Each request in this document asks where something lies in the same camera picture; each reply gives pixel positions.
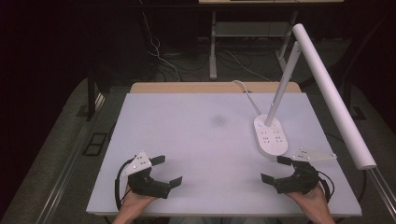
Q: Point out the person's right hand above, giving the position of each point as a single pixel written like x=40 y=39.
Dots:
x=309 y=201

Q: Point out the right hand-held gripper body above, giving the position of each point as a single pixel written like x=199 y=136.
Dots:
x=300 y=179

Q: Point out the white table board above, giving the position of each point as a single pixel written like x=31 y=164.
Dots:
x=202 y=146

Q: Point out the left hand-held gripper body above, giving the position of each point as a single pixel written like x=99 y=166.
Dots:
x=146 y=184

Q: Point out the grey metal table frame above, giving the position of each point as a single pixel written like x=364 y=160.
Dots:
x=213 y=46

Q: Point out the black floor frame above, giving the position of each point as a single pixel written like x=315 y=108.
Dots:
x=95 y=144

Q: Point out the black stand post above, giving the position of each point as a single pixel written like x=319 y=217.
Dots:
x=91 y=96

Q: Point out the white desk lamp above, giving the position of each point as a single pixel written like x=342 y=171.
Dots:
x=330 y=93

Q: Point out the aluminium rail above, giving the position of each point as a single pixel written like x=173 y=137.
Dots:
x=68 y=161
x=383 y=189

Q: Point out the person's left hand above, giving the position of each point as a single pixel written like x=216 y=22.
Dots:
x=134 y=202

